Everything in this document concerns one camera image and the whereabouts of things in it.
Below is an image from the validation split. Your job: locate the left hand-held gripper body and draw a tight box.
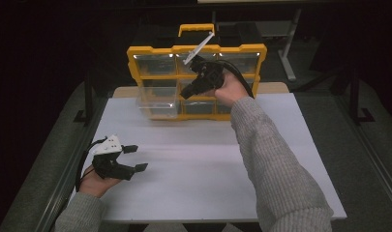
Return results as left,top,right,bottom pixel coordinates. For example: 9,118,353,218
91,134,124,180

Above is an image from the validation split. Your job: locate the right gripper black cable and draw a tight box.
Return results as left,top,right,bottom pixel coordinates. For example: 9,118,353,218
217,59,256,100

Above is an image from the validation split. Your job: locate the person's left hand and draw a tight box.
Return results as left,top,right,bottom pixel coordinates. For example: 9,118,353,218
78,167,122,198

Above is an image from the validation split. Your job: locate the metal floor rail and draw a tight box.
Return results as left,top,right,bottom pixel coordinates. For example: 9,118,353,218
333,95,392,207
35,96,109,232

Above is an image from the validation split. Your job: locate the black metal stand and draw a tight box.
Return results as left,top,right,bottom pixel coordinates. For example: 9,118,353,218
349,67,376,126
73,72,95,127

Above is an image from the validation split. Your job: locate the person's right hand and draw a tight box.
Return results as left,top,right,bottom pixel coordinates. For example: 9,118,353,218
204,72,251,108

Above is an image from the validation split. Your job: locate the yellow black organizer cabinet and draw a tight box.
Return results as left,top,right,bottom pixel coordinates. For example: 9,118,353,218
126,22,268,122

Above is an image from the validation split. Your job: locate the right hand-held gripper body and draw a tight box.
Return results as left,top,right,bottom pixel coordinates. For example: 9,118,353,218
182,31,225,93

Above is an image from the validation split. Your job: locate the grid of clear drawers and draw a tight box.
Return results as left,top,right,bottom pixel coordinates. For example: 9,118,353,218
133,52,260,115

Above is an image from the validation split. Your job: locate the white metal desk frame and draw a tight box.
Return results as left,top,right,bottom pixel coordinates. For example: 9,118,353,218
216,9,303,82

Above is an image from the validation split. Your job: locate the clear plastic drawer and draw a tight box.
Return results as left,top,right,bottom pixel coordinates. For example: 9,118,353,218
136,79,182,119

